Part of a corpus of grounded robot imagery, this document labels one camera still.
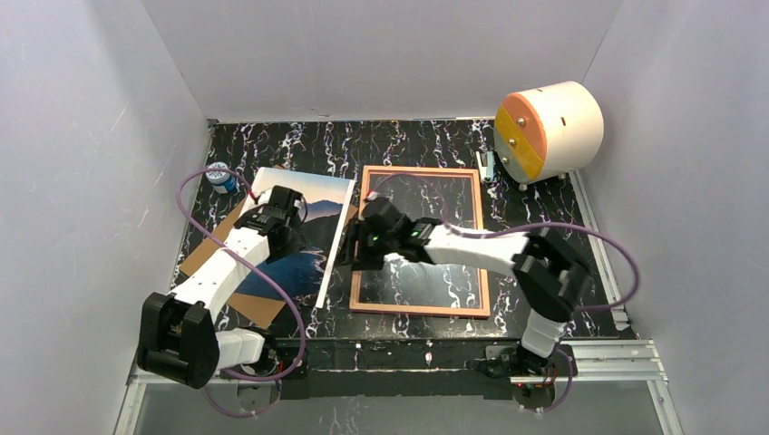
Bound landscape photo print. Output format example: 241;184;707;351
252;168;354;306

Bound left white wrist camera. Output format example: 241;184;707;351
255;186;304;220

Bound blue lidded small jar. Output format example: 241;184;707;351
205;162;238;195

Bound clear acrylic sheet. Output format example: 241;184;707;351
359;174;483;307

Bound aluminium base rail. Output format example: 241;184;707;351
115;338;682;434

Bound brown cardboard backing board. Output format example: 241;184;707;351
180;165;360;330

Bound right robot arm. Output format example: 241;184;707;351
336;198;591;377

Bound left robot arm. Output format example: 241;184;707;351
136;186;304;389

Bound white cylindrical drawer unit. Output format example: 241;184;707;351
493;81;604;191

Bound pink wooden picture frame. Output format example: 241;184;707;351
348;165;491;320

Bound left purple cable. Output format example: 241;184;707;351
175;169;307;420

